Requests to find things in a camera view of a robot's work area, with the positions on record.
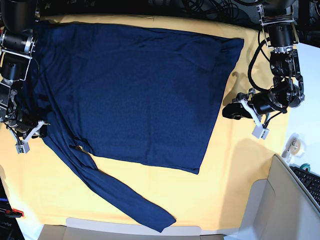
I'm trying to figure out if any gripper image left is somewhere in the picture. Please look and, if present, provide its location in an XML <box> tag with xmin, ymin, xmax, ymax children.
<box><xmin>5</xmin><ymin>119</ymin><xmax>50</xmax><ymax>143</ymax></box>

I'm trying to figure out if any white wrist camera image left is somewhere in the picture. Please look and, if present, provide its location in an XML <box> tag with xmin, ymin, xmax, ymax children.
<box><xmin>15</xmin><ymin>142</ymin><xmax>30</xmax><ymax>154</ymax></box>

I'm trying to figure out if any black cable bundle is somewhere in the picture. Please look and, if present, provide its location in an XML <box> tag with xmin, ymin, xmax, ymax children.
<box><xmin>147</xmin><ymin>0</ymin><xmax>261</xmax><ymax>23</ymax></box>

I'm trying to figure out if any yellow table cloth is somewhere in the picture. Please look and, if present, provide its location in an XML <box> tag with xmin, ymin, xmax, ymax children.
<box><xmin>0</xmin><ymin>15</ymin><xmax>292</xmax><ymax>231</ymax></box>

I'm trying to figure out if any red clamp bottom left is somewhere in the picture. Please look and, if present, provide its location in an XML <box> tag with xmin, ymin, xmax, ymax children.
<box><xmin>4</xmin><ymin>209</ymin><xmax>24</xmax><ymax>218</ymax></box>

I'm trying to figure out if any green tape roll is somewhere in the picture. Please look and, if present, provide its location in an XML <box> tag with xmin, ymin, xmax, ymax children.
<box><xmin>300</xmin><ymin>163</ymin><xmax>311</xmax><ymax>172</ymax></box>

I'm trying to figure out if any cardboard box right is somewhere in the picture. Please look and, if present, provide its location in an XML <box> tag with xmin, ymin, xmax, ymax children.
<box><xmin>237</xmin><ymin>154</ymin><xmax>320</xmax><ymax>240</ymax></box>

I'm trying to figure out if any clear tape dispenser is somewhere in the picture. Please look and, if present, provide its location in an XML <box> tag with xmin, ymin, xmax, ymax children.
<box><xmin>281</xmin><ymin>133</ymin><xmax>306</xmax><ymax>164</ymax></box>

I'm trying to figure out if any dark blue long-sleeve shirt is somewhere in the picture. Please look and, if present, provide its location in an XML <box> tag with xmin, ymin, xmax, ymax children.
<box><xmin>18</xmin><ymin>22</ymin><xmax>244</xmax><ymax>232</ymax></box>

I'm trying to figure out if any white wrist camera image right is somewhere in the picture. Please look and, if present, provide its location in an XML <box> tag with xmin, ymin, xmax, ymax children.
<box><xmin>252</xmin><ymin>125</ymin><xmax>270</xmax><ymax>140</ymax></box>

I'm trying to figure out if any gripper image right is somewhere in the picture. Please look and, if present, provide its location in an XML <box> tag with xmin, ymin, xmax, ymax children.
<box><xmin>222</xmin><ymin>88</ymin><xmax>280</xmax><ymax>127</ymax></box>

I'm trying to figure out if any black keyboard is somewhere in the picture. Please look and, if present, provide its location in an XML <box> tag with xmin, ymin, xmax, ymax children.
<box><xmin>289</xmin><ymin>165</ymin><xmax>320</xmax><ymax>212</ymax></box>

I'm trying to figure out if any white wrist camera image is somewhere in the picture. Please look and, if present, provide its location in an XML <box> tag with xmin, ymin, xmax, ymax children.
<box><xmin>252</xmin><ymin>125</ymin><xmax>270</xmax><ymax>140</ymax></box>
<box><xmin>15</xmin><ymin>142</ymin><xmax>30</xmax><ymax>154</ymax></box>

